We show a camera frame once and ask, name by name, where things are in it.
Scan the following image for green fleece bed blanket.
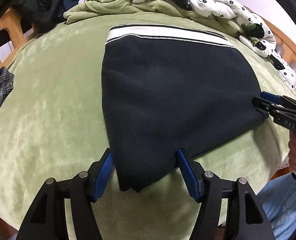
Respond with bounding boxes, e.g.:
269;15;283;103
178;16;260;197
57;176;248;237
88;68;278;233
0;0;296;239

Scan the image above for wooden bed frame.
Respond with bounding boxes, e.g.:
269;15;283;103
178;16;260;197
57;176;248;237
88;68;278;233
0;0;290;67

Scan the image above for white floral patterned quilt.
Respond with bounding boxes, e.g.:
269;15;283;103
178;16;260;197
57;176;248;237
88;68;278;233
84;0;296;91

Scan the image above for black jacket on footboard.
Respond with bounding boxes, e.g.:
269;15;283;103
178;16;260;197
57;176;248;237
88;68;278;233
12;0;65;34

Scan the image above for navy pants with white stripe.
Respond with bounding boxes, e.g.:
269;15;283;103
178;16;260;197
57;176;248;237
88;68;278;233
101;23;264;192

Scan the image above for blue jeans leg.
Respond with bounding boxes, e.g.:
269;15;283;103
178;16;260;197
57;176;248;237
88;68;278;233
257;173;296;239

